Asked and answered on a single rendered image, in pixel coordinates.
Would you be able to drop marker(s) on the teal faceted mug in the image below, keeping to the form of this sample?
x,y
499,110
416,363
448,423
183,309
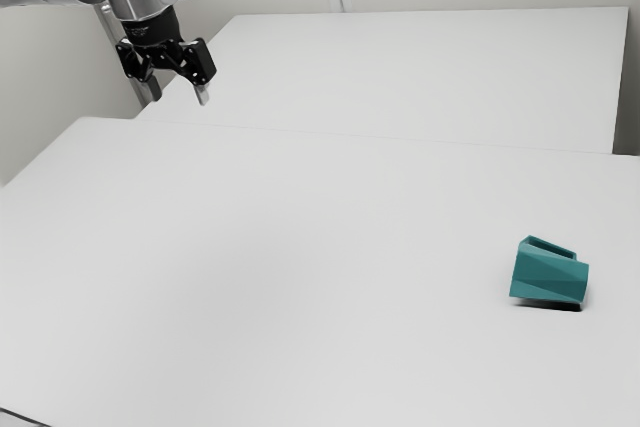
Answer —
x,y
547,277

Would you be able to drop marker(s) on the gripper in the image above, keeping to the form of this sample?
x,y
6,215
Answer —
x,y
150,29

